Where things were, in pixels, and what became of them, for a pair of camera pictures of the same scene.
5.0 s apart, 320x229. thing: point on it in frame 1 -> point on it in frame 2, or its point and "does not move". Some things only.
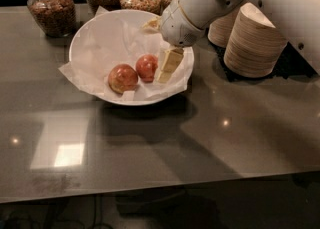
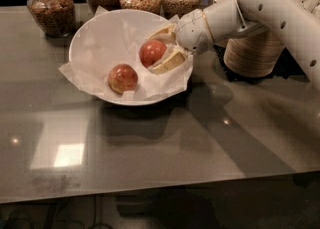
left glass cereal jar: x=52 y=5 does not move
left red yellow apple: x=122 y=78 does not move
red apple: x=146 y=65 -> x=150 y=51
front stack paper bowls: x=255 y=46 does not move
